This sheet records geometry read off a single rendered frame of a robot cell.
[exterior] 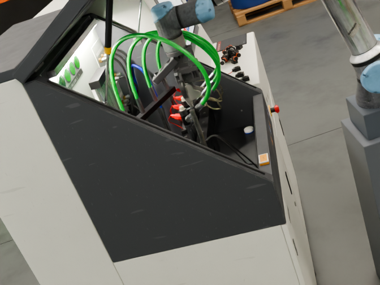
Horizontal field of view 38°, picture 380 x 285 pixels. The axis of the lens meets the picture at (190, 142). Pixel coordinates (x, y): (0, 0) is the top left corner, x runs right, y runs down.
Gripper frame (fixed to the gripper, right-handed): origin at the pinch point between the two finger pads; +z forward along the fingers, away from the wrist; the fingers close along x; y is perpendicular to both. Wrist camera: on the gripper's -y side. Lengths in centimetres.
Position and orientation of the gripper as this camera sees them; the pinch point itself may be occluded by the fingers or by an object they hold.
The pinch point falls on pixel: (189, 104)
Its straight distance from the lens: 191.3
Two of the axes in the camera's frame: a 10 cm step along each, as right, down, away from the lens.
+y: 9.4, -2.5, -2.1
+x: 0.6, -4.7, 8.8
